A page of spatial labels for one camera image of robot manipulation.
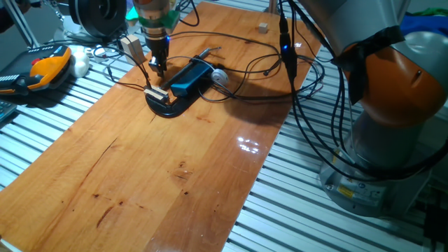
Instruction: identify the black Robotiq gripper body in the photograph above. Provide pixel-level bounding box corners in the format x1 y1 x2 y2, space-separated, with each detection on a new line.
145 36 171 60

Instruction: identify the dark keypad device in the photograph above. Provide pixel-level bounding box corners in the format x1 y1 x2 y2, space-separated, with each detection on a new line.
0 99 18 123

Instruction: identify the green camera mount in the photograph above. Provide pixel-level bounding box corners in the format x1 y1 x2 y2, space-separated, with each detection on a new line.
125 6 182 32

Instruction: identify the long black cable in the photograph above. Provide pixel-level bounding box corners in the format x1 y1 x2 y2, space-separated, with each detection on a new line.
169 30 283 77

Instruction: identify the grey metal stand leg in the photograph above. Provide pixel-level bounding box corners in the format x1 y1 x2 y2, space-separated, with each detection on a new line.
37 0 66 29
3 0 39 48

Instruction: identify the orange black teach pendant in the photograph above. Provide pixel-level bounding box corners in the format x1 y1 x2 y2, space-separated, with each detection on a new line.
0 43 73 96

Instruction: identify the white rounded object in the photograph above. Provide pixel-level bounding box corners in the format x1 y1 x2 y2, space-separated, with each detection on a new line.
68 45 91 78

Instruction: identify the green cloth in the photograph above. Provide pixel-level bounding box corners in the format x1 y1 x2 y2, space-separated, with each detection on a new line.
414 6 448 18

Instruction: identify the black C-clamp with steel screw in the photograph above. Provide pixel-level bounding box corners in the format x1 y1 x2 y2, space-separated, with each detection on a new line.
144 46 225 119

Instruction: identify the thin black hub cable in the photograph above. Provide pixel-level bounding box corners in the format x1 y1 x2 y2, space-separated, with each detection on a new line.
104 65 147 90

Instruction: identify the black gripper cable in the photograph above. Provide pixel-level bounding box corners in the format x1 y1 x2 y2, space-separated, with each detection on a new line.
176 0 201 28

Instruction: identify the large varnished wooden board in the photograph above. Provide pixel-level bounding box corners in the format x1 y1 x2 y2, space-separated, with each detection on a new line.
0 1 322 252

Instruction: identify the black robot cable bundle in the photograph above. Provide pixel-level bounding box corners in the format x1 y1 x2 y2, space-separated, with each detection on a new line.
278 0 448 181

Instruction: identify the thick black hub cable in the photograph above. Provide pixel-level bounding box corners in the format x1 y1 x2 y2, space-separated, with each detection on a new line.
91 45 153 89

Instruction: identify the silver USB hub docking station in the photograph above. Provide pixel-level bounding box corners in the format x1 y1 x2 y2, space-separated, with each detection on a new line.
146 87 168 101

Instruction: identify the black round spool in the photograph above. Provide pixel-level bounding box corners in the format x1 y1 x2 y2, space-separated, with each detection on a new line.
68 0 127 39

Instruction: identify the metal stand post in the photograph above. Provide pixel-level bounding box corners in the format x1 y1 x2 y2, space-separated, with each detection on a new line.
264 0 286 17

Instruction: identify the tan plug connector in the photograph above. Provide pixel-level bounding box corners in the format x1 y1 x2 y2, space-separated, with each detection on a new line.
120 34 147 67

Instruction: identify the blue rectangular box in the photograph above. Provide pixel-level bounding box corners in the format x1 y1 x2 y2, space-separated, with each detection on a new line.
170 62 214 98

